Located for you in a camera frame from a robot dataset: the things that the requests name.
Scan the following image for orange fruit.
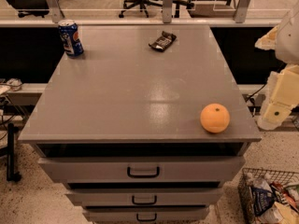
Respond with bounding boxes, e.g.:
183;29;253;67
200;104;230;133

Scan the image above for black stand leg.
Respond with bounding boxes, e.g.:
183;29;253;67
7;123;21;182

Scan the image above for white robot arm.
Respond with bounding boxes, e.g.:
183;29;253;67
255;3;299;130

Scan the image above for bottom grey drawer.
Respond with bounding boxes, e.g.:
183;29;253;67
83;206;209;222

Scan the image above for wire basket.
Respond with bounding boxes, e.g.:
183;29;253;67
238;168;299;224

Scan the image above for middle grey drawer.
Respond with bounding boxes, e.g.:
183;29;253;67
66;188;222;207

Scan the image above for top grey drawer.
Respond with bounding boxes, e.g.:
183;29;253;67
38;156;245;183

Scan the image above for grey drawer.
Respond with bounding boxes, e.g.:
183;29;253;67
66;188;222;207
38;156;245;183
83;206;209;222

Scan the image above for black cable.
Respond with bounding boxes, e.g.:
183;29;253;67
244;83;268;117

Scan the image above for grey drawer cabinet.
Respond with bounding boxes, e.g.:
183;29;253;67
18;24;263;224

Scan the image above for snack bags in basket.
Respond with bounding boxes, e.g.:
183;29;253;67
246;173;299;224

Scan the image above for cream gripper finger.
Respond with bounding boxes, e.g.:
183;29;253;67
257;102;294;131

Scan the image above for black rxbar chocolate wrapper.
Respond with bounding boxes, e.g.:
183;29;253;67
149;31;177;52

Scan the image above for blue Pepsi soda can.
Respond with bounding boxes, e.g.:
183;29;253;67
58;20;84;57

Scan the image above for black office chair centre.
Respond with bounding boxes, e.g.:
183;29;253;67
119;0;194;23

